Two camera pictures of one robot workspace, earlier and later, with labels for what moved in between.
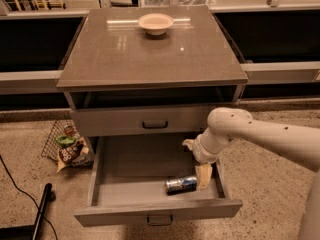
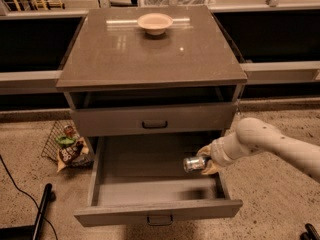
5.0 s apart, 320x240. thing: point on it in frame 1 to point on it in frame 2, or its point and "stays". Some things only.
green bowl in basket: x=64 y=140 stays
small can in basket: x=69 y=131 stays
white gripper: x=201 y=151 to x=217 y=152
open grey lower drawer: x=127 y=185 stays
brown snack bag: x=74 y=155 stays
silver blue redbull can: x=186 y=184 to x=195 y=163
